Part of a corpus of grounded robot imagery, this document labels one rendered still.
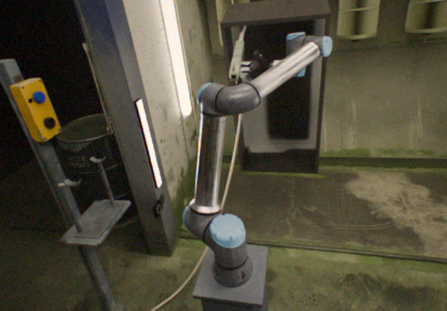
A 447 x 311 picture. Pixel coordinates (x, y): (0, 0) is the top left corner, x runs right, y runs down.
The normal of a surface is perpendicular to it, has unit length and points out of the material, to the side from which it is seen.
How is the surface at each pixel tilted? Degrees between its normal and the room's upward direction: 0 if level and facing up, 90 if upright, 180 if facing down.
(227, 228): 5
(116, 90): 90
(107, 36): 90
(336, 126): 57
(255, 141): 102
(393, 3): 90
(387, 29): 90
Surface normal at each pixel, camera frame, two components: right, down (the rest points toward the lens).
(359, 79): -0.24, -0.09
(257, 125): -0.18, 0.64
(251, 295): -0.11, -0.89
